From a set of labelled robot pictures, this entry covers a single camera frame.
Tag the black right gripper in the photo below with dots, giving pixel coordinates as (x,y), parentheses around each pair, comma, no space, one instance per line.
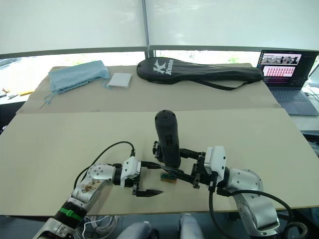
(199,174)

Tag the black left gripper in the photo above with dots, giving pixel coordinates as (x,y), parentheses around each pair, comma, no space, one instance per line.
(137,186)

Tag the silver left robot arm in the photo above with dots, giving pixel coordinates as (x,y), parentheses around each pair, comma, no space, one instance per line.
(99,173)

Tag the small green and brown block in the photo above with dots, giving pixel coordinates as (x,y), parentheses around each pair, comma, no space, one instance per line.
(167,178)

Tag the grey rounded shape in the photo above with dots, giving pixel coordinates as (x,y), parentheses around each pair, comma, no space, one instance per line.
(193,226)
(137,231)

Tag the black racket bag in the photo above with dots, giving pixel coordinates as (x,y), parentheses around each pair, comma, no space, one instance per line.
(172,69)

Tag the flat white packet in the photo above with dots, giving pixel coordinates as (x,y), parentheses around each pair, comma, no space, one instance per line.
(119,81)

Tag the open grey laptop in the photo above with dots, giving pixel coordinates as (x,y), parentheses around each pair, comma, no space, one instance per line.
(281,64)

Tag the white roller blind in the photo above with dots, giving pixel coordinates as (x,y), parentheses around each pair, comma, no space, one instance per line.
(74,22)
(224,22)

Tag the yellow flat strip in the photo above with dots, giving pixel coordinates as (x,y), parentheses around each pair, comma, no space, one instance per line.
(26,93)

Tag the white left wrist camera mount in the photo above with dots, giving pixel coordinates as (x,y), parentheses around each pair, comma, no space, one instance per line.
(129,166)

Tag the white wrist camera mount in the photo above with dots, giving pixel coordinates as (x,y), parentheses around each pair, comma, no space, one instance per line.
(216,159)
(129,166)

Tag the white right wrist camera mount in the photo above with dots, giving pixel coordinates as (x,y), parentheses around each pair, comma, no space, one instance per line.
(216,159)

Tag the dark window frame post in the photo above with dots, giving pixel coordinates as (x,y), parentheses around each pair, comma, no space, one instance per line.
(150,56)

